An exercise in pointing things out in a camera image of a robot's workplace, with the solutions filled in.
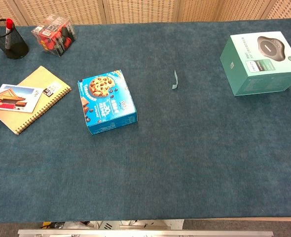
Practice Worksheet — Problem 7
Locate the blue chocolate chip cookie box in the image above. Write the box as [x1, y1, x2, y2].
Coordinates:
[77, 69, 138, 136]

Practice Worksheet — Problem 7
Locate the small light teal strip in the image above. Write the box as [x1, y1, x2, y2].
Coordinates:
[172, 69, 179, 90]

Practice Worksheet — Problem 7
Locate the woven folding screen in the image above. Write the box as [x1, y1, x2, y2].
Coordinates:
[0, 0, 291, 27]

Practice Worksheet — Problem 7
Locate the green speakerphone product box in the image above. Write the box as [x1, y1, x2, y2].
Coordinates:
[219, 31, 291, 96]

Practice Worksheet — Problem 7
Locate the aluminium profile rail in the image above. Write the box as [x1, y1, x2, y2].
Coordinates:
[17, 228, 274, 237]

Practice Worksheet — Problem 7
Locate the clear box with red items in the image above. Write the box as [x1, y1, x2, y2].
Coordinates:
[31, 14, 78, 57]

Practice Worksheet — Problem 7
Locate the red-capped white marker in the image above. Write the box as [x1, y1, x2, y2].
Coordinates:
[4, 18, 14, 49]

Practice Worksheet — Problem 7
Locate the tan spiral notebook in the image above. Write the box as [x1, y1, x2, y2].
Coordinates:
[0, 65, 72, 135]

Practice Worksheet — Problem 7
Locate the black bottle red cap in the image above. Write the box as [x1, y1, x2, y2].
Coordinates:
[0, 19, 30, 60]

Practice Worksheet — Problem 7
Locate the palace photo postcard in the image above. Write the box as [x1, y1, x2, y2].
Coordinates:
[0, 83, 44, 114]

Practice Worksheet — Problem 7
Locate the blue felt table cloth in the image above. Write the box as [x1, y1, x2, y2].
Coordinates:
[0, 18, 291, 224]

